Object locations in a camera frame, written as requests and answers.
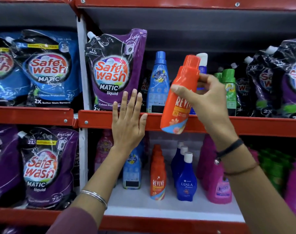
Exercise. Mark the light blue conditioner bottle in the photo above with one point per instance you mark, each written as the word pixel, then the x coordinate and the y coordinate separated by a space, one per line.
pixel 157 87
pixel 132 170

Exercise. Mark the row of green bottles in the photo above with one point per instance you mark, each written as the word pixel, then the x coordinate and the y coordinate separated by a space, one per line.
pixel 276 168

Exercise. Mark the orange fabric care bottle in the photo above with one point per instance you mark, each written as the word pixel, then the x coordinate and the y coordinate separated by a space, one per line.
pixel 157 149
pixel 178 104
pixel 158 180

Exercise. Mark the person's right thumb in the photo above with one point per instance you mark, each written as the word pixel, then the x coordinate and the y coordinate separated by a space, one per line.
pixel 183 93

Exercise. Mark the person's left little finger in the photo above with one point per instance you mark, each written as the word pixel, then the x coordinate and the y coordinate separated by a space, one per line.
pixel 115 110

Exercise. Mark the person's left thumb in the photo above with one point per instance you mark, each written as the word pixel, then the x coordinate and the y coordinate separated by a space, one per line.
pixel 143 121

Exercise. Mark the person's left middle finger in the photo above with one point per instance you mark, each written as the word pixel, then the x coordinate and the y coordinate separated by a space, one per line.
pixel 132 102

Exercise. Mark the large purple detergent pouch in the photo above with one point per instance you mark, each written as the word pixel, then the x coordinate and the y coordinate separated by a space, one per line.
pixel 45 168
pixel 4 163

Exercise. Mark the silver bangle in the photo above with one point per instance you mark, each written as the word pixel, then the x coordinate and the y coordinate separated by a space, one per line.
pixel 96 196

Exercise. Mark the white metal upright post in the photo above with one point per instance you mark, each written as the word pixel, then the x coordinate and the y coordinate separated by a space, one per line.
pixel 83 95

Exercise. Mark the person's left hand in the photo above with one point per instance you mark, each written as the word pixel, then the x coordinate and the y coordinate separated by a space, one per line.
pixel 127 129

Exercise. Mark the person's right hand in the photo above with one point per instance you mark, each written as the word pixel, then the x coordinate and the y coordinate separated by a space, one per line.
pixel 212 107

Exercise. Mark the dark blue white-capped bottle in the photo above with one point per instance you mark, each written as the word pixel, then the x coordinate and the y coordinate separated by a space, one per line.
pixel 203 62
pixel 178 165
pixel 186 182
pixel 174 160

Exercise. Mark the green conditioner bottle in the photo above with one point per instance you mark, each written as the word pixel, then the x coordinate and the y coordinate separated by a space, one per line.
pixel 218 76
pixel 230 92

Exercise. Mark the magenta fabric softener bottle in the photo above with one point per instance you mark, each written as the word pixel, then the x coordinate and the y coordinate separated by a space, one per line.
pixel 295 187

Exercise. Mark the blue detergent pouch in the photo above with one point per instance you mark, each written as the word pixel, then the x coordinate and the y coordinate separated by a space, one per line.
pixel 4 77
pixel 50 68

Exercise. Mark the person's left forearm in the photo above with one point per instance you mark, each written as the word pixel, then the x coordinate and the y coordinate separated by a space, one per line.
pixel 104 177

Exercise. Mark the maroon sleeve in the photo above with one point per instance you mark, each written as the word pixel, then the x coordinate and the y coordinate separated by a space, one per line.
pixel 72 222

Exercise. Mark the white shelf board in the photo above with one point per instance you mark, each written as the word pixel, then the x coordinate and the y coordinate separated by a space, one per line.
pixel 138 202

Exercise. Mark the person's right forearm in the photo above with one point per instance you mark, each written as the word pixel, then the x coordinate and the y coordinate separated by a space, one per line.
pixel 255 192

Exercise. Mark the pink fabric softener bottle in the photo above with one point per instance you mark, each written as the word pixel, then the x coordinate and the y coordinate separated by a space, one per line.
pixel 205 155
pixel 218 187

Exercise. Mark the pink conditioner bottle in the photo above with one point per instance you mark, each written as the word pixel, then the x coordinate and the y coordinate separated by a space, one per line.
pixel 102 151

